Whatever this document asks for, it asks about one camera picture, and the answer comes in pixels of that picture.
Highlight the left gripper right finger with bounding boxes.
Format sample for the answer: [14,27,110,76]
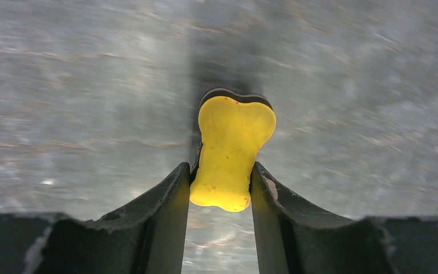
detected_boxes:
[250,163,438,273]

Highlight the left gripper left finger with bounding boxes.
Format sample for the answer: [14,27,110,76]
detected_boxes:
[0,162,190,273]

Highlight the yellow whiteboard eraser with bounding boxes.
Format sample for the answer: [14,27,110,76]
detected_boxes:
[189,87,277,212]

